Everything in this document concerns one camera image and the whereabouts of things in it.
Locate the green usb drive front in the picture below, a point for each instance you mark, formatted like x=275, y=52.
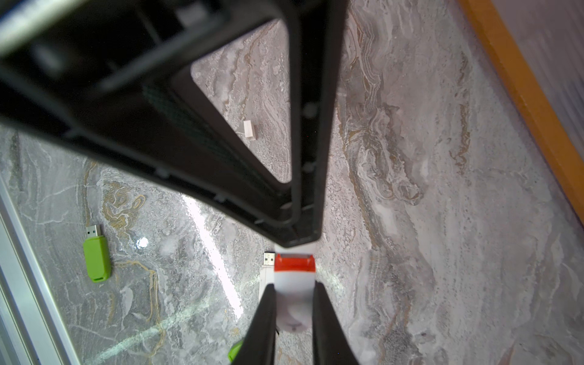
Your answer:
x=234, y=350

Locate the white red usb drive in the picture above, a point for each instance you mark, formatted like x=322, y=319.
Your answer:
x=294, y=281

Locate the green usb drive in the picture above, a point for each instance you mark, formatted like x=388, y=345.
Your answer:
x=97, y=255
x=234, y=350

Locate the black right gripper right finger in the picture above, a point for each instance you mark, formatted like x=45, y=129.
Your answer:
x=330, y=345

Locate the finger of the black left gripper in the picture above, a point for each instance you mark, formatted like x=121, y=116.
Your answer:
x=315, y=35
x=112, y=79

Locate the aluminium front rail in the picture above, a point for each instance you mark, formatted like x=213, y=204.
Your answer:
x=32, y=328

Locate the wooden shelf rack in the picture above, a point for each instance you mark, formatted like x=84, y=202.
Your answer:
x=528, y=97

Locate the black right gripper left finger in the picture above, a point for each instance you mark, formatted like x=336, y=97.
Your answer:
x=259, y=343

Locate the green usb drive right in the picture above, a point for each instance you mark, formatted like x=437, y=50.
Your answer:
x=97, y=255

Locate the white usb cap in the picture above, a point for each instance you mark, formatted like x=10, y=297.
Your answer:
x=249, y=130

